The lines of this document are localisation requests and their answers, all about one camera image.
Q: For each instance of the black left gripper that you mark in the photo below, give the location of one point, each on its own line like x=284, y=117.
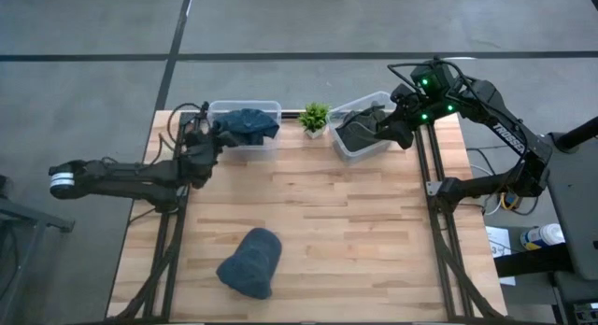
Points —
x=201, y=152

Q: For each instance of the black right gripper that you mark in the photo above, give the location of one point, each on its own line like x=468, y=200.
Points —
x=411, y=103

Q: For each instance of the blue denim cap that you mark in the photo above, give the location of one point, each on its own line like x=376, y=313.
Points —
x=247, y=126
x=250, y=264

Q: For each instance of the dark grey denim cap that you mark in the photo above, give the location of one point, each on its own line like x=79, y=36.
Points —
x=357, y=133

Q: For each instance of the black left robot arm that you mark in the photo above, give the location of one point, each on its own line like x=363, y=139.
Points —
x=117, y=175

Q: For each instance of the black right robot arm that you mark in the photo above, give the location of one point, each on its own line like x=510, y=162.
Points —
x=509, y=133

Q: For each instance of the clear plastic storage bin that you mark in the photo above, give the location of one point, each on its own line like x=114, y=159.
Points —
x=219, y=104
x=360, y=155

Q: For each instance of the green potted plant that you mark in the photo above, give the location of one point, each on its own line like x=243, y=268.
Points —
x=314, y=117

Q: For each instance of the white paper sheet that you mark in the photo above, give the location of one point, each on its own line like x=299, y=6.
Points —
x=497, y=236

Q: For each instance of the black tube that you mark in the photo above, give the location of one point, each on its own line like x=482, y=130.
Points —
x=577, y=134

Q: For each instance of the white wipes canister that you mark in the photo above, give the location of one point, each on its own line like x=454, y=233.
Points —
x=544, y=236

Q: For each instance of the grey metal cart top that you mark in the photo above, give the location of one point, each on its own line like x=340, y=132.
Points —
x=574, y=199

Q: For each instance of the black metal stand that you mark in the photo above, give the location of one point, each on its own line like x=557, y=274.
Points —
x=28, y=217

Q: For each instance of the silver frame bracket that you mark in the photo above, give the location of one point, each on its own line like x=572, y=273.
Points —
x=433, y=188

